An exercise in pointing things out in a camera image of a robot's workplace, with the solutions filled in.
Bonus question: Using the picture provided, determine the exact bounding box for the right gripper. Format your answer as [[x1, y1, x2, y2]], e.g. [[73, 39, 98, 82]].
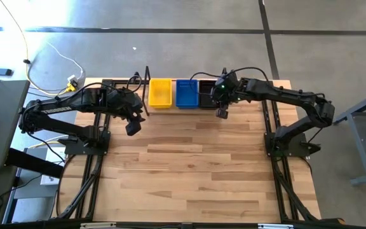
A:
[[211, 71, 244, 111]]

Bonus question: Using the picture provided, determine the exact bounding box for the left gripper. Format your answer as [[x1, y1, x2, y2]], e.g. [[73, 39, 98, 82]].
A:
[[112, 91, 147, 124]]

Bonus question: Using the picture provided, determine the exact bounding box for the black plastic basket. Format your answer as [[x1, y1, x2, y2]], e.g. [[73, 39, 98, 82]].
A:
[[198, 80, 222, 111]]

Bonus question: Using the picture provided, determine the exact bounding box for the yellow plastic basket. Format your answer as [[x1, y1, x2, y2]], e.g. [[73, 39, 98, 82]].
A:
[[147, 78, 173, 109]]

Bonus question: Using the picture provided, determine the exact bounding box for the blue plastic basket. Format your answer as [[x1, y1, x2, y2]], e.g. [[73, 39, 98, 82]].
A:
[[175, 79, 200, 109]]

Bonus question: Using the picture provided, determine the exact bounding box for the white box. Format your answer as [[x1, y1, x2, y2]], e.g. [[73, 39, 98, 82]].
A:
[[39, 146, 68, 186]]

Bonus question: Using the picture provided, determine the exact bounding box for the black desk foot beam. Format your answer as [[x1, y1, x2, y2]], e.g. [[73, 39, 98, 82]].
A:
[[4, 148, 65, 179]]

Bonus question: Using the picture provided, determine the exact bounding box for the dark grey desk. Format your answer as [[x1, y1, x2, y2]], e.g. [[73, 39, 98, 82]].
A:
[[0, 79, 31, 172]]

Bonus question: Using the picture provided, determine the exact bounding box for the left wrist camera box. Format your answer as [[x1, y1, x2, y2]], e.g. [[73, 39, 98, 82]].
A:
[[125, 120, 142, 137]]

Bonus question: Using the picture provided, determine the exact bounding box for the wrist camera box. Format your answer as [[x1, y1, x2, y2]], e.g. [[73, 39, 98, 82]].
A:
[[215, 108, 230, 120], [125, 120, 142, 137]]

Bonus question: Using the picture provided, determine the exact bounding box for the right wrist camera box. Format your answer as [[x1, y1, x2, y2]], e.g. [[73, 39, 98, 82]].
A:
[[215, 108, 230, 120]]

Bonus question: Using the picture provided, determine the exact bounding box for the black looped gripper cable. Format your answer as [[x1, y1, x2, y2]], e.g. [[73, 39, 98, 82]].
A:
[[188, 71, 224, 97]]

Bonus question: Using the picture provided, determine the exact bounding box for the black arched arm cable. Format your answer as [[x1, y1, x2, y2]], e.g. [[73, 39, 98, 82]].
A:
[[229, 66, 270, 85]]

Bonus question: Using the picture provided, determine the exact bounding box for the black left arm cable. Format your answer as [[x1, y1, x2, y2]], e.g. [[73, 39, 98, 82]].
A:
[[54, 73, 143, 102]]

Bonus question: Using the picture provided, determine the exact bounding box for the black aluminium mounting frame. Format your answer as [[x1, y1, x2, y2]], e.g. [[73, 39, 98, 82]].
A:
[[51, 78, 147, 221], [261, 79, 322, 223]]

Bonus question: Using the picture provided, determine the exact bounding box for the white floor cable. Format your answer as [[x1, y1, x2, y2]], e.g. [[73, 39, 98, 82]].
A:
[[45, 40, 85, 81]]

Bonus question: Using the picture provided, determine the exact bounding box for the black front table rail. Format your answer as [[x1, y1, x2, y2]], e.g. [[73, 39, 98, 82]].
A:
[[0, 219, 366, 229]]

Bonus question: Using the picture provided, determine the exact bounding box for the silver metal bracket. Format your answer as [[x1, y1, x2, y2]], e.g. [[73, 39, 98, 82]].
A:
[[257, 223, 295, 229], [79, 222, 117, 229]]

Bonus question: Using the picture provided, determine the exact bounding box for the yellow floor cable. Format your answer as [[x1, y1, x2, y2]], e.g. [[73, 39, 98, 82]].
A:
[[0, 0, 74, 96]]

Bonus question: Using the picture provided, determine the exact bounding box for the grey metal table frame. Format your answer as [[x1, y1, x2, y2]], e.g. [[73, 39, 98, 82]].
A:
[[332, 86, 366, 186]]

